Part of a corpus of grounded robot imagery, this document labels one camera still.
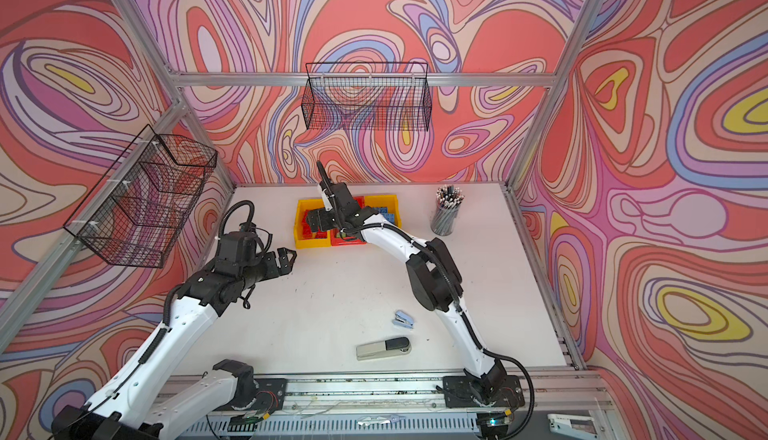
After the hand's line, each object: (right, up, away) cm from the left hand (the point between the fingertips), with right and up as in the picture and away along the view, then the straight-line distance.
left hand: (279, 256), depth 80 cm
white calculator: (-5, -22, -33) cm, 40 cm away
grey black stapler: (+28, -24, -3) cm, 37 cm away
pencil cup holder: (+48, +16, +12) cm, 52 cm away
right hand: (+8, +9, +15) cm, 19 cm away
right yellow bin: (+30, +16, +26) cm, 43 cm away
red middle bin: (+12, +3, +19) cm, 23 cm away
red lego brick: (+1, +6, +24) cm, 25 cm away
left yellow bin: (0, +2, +19) cm, 19 cm away
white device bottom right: (+73, -38, -11) cm, 83 cm away
